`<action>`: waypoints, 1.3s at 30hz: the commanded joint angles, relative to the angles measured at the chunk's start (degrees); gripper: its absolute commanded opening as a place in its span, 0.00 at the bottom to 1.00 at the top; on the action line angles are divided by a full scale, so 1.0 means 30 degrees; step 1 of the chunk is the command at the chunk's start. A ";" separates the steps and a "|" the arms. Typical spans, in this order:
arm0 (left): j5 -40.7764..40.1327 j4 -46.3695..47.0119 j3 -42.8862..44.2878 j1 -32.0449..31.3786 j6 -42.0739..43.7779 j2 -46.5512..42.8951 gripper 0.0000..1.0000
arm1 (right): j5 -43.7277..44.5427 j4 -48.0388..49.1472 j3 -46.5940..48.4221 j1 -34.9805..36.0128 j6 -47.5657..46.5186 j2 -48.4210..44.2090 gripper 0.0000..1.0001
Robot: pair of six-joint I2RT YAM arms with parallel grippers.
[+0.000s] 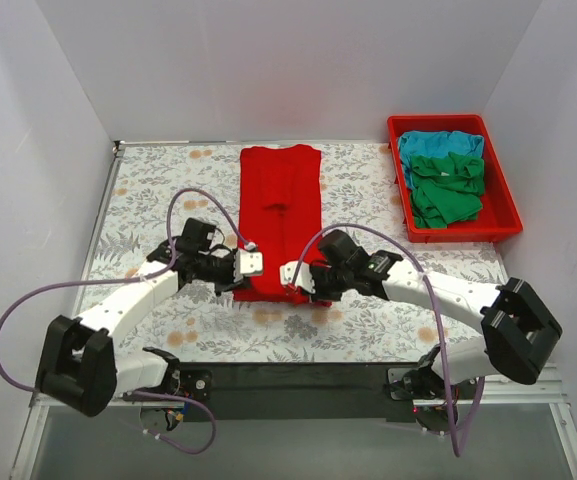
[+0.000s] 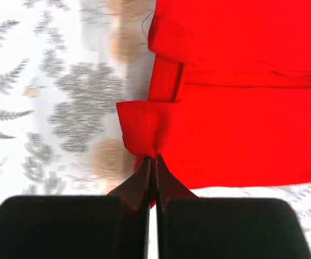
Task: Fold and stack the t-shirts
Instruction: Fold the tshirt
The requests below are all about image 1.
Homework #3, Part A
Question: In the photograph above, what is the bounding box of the red t shirt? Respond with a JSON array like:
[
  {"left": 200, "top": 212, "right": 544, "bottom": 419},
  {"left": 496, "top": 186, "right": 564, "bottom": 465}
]
[{"left": 234, "top": 144, "right": 322, "bottom": 304}]

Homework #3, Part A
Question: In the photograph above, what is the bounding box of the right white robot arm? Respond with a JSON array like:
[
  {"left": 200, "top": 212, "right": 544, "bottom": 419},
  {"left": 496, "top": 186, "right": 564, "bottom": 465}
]
[{"left": 307, "top": 230, "right": 563, "bottom": 400}]

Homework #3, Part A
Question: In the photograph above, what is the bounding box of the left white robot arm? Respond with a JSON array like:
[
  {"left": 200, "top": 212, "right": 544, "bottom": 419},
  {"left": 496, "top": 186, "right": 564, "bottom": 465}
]
[{"left": 35, "top": 219, "right": 246, "bottom": 417}]

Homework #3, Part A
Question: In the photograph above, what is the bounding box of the floral table mat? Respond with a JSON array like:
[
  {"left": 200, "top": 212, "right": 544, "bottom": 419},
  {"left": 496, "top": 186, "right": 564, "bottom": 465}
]
[{"left": 70, "top": 142, "right": 529, "bottom": 364}]

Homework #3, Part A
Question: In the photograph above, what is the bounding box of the green t shirt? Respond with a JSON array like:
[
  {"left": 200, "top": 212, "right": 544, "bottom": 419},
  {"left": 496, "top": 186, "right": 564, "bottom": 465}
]
[{"left": 409, "top": 152, "right": 485, "bottom": 229}]

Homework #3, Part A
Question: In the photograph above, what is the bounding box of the blue t shirt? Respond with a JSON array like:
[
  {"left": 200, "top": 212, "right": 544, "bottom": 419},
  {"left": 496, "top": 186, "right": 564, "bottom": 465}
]
[{"left": 397, "top": 130, "right": 485, "bottom": 189}]

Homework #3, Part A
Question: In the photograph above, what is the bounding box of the red plastic bin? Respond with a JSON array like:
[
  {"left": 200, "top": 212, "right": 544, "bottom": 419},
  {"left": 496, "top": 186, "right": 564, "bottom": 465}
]
[{"left": 387, "top": 113, "right": 523, "bottom": 243}]

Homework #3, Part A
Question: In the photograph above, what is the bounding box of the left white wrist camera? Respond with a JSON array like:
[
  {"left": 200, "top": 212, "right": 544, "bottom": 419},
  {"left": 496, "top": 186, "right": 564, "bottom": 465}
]
[{"left": 233, "top": 249, "right": 264, "bottom": 281}]

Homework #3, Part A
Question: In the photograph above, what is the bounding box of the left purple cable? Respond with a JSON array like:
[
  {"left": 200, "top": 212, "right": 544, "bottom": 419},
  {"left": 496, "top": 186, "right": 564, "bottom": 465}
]
[{"left": 0, "top": 188, "right": 259, "bottom": 455}]

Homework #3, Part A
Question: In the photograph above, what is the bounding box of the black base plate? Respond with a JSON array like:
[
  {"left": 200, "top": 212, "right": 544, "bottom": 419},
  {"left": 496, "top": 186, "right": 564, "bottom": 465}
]
[{"left": 181, "top": 362, "right": 415, "bottom": 422}]

